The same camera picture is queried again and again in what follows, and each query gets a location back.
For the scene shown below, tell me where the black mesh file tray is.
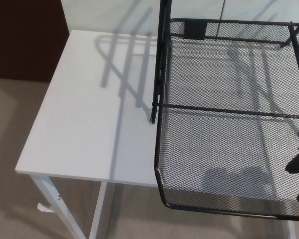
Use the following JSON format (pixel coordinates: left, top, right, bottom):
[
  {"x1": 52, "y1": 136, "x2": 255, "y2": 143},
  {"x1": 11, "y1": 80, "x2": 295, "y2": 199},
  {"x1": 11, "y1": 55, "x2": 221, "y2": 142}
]
[
  {"x1": 160, "y1": 34, "x2": 299, "y2": 118},
  {"x1": 153, "y1": 17, "x2": 299, "y2": 223}
]

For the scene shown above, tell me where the white desk with metal legs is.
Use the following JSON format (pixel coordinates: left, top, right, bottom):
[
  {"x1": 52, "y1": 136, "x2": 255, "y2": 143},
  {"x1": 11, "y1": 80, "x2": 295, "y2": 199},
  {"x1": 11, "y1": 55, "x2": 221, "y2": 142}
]
[{"x1": 14, "y1": 29, "x2": 299, "y2": 239}]

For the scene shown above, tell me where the white hook on desk leg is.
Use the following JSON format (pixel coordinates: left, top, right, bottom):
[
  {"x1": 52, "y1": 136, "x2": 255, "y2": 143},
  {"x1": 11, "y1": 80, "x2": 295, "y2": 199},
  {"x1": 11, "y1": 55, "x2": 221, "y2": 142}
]
[{"x1": 36, "y1": 203, "x2": 56, "y2": 214}]

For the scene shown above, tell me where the black rectangular plate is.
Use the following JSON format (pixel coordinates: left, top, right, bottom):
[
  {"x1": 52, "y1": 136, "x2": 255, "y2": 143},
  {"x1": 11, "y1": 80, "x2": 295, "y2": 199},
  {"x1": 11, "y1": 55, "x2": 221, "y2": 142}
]
[{"x1": 183, "y1": 21, "x2": 207, "y2": 40}]

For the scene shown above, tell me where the dark brown cabinet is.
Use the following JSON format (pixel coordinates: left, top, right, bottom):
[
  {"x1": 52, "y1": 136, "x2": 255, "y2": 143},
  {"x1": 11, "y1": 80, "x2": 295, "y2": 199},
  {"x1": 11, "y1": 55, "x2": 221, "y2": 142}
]
[{"x1": 0, "y1": 0, "x2": 69, "y2": 83}]

